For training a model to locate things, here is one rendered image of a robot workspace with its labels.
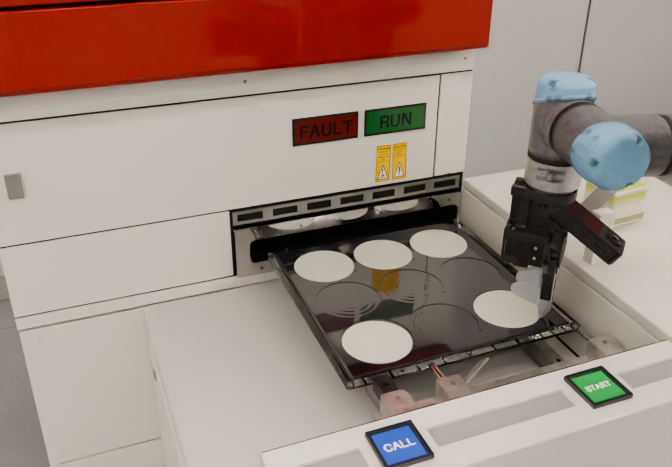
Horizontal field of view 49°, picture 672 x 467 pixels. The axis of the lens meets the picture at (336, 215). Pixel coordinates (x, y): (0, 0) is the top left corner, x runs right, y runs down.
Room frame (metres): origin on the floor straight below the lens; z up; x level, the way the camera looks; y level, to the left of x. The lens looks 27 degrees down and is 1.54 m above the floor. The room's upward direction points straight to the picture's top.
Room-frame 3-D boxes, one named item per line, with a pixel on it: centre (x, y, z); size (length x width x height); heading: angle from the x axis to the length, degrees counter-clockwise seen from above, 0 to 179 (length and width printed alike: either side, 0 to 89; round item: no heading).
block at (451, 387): (0.73, -0.16, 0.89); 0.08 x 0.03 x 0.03; 22
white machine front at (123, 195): (1.13, 0.14, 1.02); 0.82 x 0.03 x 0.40; 112
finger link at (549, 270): (0.89, -0.30, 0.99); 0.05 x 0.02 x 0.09; 156
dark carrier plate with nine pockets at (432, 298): (0.99, -0.12, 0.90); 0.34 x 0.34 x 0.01; 22
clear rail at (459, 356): (0.83, -0.19, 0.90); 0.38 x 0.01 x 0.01; 112
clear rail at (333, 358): (0.93, 0.05, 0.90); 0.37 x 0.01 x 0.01; 22
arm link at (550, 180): (0.92, -0.29, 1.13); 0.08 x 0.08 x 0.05
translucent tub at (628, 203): (1.11, -0.47, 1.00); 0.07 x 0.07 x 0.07; 25
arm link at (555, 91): (0.91, -0.30, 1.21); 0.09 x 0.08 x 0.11; 10
